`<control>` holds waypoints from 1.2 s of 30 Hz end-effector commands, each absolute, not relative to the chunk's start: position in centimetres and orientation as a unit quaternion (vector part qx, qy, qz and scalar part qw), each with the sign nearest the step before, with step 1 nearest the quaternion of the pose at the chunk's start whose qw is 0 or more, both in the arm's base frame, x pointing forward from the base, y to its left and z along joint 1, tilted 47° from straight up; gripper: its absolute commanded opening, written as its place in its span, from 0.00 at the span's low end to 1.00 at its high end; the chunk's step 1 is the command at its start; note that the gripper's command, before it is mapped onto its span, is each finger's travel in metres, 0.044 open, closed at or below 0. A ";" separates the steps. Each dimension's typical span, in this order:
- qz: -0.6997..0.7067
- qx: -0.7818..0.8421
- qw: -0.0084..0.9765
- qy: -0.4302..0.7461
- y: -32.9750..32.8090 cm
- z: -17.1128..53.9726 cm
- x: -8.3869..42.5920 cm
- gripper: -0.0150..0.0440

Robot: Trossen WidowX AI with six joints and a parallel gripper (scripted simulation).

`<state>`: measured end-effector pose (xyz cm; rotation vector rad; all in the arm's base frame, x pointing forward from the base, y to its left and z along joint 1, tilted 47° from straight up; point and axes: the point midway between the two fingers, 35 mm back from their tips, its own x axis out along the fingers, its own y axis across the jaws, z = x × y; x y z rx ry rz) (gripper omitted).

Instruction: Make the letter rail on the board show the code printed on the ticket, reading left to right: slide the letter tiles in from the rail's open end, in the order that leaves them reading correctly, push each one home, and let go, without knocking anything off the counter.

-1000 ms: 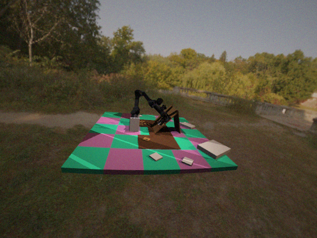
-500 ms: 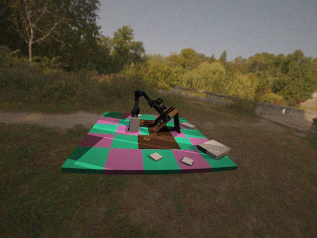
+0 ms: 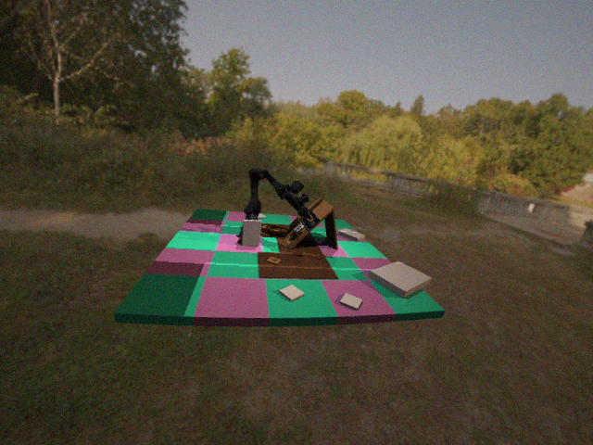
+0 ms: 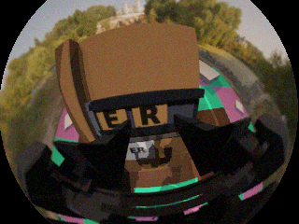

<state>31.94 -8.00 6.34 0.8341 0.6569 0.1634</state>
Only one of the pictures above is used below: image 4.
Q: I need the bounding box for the beige flat rectangular box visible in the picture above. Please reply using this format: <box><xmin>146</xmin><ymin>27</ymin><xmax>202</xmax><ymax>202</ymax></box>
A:
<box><xmin>199</xmin><ymin>60</ymin><xmax>220</xmax><ymax>85</ymax></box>

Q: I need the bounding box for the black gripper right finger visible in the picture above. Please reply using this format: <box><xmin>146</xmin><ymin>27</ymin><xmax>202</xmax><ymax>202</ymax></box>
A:
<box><xmin>173</xmin><ymin>113</ymin><xmax>250</xmax><ymax>176</ymax></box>

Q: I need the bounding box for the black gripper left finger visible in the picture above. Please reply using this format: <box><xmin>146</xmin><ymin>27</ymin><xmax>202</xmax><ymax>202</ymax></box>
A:
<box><xmin>52</xmin><ymin>119</ymin><xmax>132</xmax><ymax>189</ymax></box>

